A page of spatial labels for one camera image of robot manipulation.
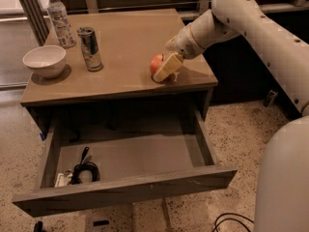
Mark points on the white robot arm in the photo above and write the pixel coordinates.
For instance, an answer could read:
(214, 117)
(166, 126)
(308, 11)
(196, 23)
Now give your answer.
(282, 199)

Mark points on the metal railing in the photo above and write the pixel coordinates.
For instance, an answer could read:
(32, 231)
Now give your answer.
(154, 0)

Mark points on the silver drink can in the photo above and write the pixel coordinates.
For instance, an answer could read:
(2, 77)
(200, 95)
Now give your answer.
(89, 48)

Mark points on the grey open top drawer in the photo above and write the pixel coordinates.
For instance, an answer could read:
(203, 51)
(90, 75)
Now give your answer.
(143, 158)

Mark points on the red apple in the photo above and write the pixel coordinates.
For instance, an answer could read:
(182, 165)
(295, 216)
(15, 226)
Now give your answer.
(156, 63)

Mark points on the white ceramic bowl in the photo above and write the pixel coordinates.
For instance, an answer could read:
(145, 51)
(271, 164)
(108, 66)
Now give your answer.
(47, 61)

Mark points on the clear plastic water bottle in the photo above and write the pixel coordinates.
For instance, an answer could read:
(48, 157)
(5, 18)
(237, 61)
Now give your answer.
(59, 19)

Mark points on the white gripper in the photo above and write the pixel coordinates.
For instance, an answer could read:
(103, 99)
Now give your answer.
(183, 43)

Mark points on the white adapter in drawer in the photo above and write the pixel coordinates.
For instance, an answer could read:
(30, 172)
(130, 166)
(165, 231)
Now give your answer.
(63, 179)

